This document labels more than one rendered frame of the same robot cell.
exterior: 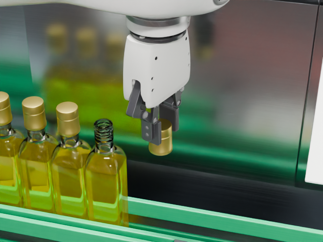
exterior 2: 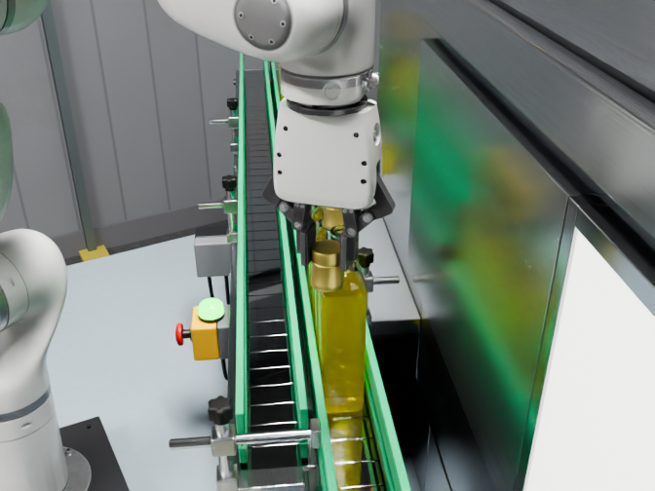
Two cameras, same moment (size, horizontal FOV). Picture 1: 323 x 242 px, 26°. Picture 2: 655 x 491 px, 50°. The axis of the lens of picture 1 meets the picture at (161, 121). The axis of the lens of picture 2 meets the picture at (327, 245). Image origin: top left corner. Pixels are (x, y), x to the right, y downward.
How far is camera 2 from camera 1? 0.87 m
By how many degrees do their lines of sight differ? 58
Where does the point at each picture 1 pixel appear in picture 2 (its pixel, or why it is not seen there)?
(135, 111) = (267, 192)
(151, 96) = (277, 179)
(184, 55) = (350, 159)
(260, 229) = not seen: outside the picture
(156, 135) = (301, 249)
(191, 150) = (460, 362)
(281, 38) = (531, 238)
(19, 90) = not seen: hidden behind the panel
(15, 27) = not seen: hidden behind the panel
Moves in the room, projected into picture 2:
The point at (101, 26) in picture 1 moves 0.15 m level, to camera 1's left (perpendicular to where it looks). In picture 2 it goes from (442, 132) to (387, 94)
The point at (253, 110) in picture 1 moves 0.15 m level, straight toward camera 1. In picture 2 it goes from (498, 347) to (342, 368)
